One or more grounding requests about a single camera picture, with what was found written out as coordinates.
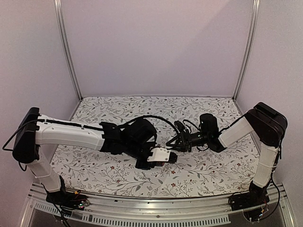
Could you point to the right aluminium frame post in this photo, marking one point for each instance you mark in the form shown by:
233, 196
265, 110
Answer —
248, 48

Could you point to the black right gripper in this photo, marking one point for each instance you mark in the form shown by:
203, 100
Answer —
183, 139

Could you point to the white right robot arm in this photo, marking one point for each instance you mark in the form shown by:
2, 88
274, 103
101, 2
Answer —
262, 121

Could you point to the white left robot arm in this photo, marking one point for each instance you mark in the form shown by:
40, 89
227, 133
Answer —
133, 139

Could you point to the front aluminium rail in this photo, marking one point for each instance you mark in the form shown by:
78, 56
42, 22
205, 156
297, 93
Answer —
106, 210

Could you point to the floral patterned table mat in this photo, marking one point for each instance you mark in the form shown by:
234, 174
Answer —
198, 173

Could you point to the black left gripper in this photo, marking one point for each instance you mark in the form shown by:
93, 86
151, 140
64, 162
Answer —
146, 167

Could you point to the left aluminium frame post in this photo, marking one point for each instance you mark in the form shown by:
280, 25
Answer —
66, 49

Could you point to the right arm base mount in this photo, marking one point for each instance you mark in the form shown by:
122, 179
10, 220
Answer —
256, 196

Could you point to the aluminium frame post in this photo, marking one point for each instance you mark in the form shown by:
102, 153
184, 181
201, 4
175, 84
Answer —
66, 49
248, 48

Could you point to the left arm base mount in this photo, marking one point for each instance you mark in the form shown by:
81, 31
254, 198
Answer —
67, 201

